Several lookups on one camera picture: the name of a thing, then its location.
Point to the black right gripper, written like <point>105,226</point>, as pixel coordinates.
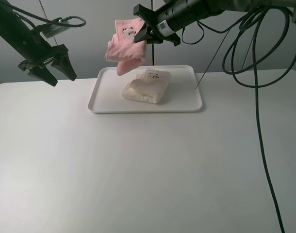
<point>156,29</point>

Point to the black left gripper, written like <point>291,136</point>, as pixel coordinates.
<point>35,49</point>

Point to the pink towel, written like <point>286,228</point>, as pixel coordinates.
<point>123,49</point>

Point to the cream white towel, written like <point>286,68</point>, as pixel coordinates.
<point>148,87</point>

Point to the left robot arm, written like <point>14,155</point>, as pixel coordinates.
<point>10,23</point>

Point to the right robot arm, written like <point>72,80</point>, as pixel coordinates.
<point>181,13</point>

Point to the white rectangular plastic tray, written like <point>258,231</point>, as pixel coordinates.
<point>181,95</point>

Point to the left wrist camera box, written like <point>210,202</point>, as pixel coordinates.
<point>51,30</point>

